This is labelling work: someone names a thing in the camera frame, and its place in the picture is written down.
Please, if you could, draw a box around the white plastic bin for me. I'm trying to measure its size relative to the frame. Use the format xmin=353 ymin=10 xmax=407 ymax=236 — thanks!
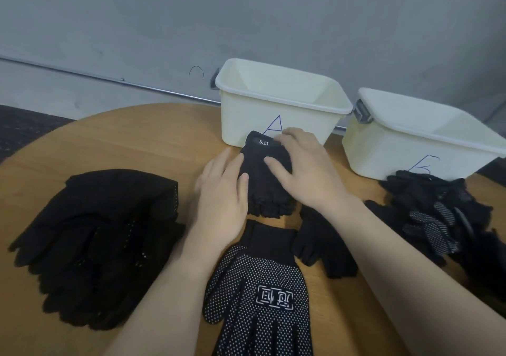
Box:
xmin=342 ymin=88 xmax=506 ymax=182
xmin=216 ymin=58 xmax=354 ymax=149

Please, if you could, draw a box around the person's left forearm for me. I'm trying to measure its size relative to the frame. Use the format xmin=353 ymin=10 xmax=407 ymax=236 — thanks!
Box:
xmin=103 ymin=249 xmax=226 ymax=356

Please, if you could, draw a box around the pile of black gloves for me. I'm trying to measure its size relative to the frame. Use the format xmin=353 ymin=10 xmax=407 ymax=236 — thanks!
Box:
xmin=365 ymin=170 xmax=506 ymax=270
xmin=9 ymin=169 xmax=187 ymax=331

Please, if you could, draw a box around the stack of black gloves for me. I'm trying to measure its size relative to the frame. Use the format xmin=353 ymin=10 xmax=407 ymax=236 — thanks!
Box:
xmin=9 ymin=169 xmax=187 ymax=331

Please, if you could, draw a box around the person's right forearm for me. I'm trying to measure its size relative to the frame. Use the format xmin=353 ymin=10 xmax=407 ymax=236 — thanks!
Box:
xmin=320 ymin=197 xmax=506 ymax=356

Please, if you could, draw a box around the grey wall pipe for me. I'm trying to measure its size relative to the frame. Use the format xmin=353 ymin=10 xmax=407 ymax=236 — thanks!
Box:
xmin=0 ymin=55 xmax=222 ymax=106

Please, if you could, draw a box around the person's left hand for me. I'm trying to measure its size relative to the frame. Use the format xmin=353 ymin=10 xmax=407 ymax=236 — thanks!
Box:
xmin=183 ymin=148 xmax=250 ymax=262

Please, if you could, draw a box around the person's right hand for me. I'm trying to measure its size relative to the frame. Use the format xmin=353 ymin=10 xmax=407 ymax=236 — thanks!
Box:
xmin=265 ymin=127 xmax=349 ymax=217

